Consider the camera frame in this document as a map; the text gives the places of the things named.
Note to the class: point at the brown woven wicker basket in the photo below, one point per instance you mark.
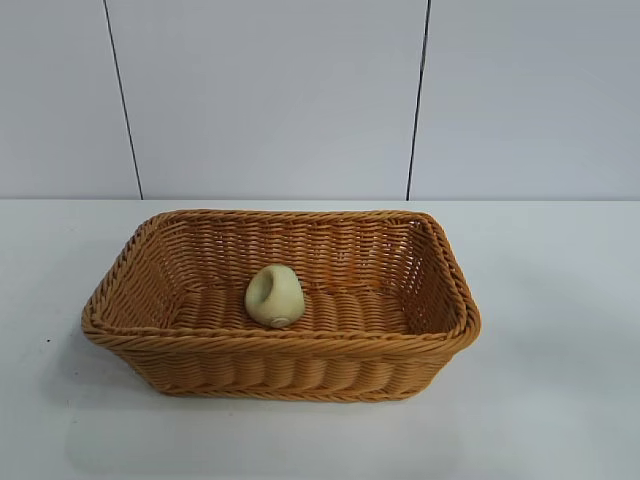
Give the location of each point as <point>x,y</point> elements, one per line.
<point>300,360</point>

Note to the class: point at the pale yellow egg yolk pastry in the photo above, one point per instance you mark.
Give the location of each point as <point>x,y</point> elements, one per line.
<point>272,302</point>

